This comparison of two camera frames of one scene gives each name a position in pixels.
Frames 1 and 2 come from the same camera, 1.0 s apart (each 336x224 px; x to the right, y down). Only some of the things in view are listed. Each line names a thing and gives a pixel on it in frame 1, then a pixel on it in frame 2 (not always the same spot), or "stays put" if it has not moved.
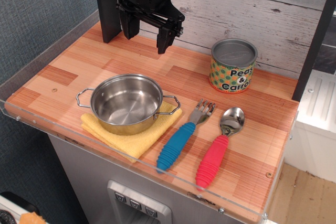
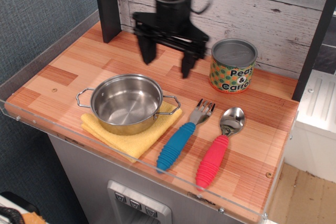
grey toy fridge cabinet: (110, 193) stays put
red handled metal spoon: (231, 119) stays put
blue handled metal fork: (172, 147) stays put
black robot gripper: (151, 1) → (171, 24)
